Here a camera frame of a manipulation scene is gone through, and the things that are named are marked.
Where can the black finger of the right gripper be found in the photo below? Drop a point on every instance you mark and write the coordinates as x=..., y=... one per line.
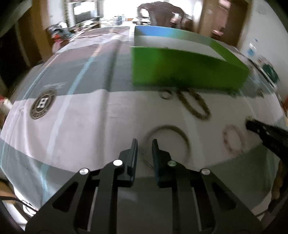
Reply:
x=257, y=127

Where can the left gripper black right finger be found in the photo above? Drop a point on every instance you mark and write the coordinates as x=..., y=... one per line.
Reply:
x=201, y=202

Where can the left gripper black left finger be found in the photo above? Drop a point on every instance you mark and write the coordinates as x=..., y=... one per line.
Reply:
x=87, y=203

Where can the person's right hand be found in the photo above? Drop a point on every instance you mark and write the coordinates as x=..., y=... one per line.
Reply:
x=278, y=182

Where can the green white tissue box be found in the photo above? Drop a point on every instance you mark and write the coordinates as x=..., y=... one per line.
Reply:
x=269, y=70

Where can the plastic water bottle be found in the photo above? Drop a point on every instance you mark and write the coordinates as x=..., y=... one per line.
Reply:
x=252, y=50

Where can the plaid bed sheet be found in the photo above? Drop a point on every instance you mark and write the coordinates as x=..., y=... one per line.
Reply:
x=81, y=109

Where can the green cardboard box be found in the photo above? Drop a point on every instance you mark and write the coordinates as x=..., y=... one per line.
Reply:
x=169, y=57

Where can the carved wooden chair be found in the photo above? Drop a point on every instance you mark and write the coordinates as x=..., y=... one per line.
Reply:
x=163, y=14

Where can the wooden armchair with clothes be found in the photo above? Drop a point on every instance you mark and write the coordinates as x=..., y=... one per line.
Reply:
x=59, y=35

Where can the flat screen television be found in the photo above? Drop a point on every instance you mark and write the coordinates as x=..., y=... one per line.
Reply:
x=84, y=10

